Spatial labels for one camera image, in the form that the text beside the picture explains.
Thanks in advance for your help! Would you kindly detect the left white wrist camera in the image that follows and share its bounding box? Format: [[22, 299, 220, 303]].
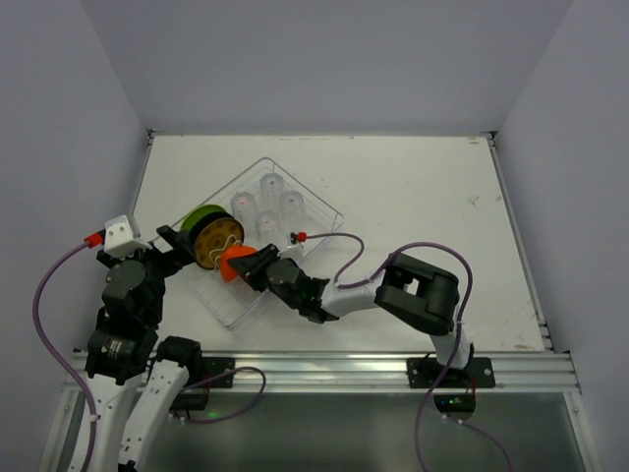
[[103, 214, 151, 259]]

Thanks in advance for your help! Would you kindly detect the green plate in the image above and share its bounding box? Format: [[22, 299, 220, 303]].
[[180, 204, 225, 231]]

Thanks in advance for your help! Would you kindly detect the orange bowl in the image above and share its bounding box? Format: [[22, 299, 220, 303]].
[[218, 245, 257, 285]]

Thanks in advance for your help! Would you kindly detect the clear glass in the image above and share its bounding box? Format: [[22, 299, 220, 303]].
[[279, 190, 307, 233], [256, 210, 282, 245], [230, 192, 257, 226], [259, 172, 285, 210]]

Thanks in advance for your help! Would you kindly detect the clear glass left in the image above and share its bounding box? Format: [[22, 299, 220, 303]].
[[230, 192, 257, 226]]

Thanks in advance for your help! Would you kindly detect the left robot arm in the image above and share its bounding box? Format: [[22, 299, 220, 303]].
[[69, 216, 201, 471]]

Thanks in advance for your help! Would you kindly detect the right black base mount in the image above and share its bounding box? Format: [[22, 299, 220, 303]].
[[407, 355, 496, 420]]

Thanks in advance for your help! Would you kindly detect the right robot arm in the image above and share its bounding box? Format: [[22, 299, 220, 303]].
[[227, 242, 474, 371]]

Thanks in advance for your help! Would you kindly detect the clear glass right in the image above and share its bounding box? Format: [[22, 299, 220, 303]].
[[279, 190, 307, 233]]

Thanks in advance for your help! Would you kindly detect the clear glass back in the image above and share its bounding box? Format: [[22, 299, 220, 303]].
[[259, 172, 285, 210]]

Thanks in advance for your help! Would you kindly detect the aluminium mounting rail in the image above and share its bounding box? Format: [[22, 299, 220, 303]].
[[61, 349, 584, 394]]

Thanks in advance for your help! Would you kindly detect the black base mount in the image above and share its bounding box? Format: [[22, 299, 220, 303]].
[[407, 355, 496, 420], [171, 357, 236, 417]]

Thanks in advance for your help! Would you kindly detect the yellow patterned plate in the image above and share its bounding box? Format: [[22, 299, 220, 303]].
[[190, 216, 245, 270]]

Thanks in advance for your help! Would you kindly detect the clear wire dish rack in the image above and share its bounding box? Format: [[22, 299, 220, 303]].
[[176, 157, 343, 329]]

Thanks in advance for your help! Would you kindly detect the clear glass front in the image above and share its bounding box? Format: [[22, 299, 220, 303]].
[[256, 210, 282, 245]]

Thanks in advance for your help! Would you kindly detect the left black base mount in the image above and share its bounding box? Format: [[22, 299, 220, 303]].
[[171, 357, 236, 417]]

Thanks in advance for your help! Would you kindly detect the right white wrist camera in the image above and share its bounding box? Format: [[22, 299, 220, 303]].
[[279, 232, 308, 261]]

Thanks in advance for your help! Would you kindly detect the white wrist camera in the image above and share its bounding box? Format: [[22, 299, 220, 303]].
[[279, 232, 308, 261], [103, 214, 151, 259]]

